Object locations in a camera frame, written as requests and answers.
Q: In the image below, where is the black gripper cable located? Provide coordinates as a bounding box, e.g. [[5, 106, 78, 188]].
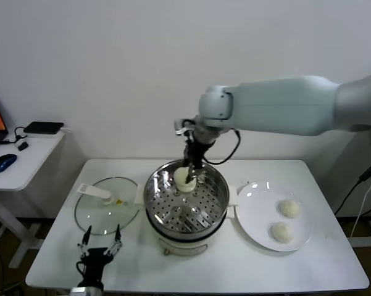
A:
[[75, 260, 88, 282], [202, 128, 242, 166]]

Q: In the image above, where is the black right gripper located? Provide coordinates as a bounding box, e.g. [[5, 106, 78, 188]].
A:
[[183, 138, 216, 186]]

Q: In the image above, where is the white side desk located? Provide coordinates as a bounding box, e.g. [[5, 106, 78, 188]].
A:
[[0, 129, 66, 269]]

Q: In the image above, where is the blue computer mouse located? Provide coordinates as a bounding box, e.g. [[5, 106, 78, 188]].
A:
[[0, 154, 19, 174]]

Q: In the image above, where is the stainless steel steamer basket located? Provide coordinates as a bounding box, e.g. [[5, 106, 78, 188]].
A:
[[133, 158, 238, 241]]

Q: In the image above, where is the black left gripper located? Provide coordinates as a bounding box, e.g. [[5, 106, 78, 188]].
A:
[[77, 224, 123, 290]]

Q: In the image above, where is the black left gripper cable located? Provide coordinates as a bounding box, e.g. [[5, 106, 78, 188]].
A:
[[75, 260, 88, 282]]

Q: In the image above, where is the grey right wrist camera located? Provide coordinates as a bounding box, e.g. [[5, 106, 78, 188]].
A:
[[173, 117, 196, 137]]

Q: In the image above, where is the white hanging cable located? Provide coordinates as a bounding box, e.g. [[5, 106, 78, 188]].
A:
[[348, 160, 371, 239]]

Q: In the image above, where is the white round plate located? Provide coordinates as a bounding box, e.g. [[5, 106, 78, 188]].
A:
[[235, 181, 314, 252]]

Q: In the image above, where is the flat black box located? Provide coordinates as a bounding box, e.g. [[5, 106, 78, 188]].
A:
[[23, 121, 65, 136]]

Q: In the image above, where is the glass lid with white handle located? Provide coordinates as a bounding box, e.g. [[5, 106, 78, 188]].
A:
[[73, 176, 141, 236]]

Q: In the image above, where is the black cable with adapter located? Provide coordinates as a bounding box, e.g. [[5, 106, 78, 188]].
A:
[[333, 159, 371, 216]]

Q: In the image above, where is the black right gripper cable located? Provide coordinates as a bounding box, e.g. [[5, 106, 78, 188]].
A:
[[202, 128, 242, 166]]

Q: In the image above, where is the white electric cooking pot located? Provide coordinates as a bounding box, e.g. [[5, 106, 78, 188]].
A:
[[144, 205, 236, 257]]

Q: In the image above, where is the thin black desk cable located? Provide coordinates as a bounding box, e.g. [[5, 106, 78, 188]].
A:
[[1, 126, 30, 147]]

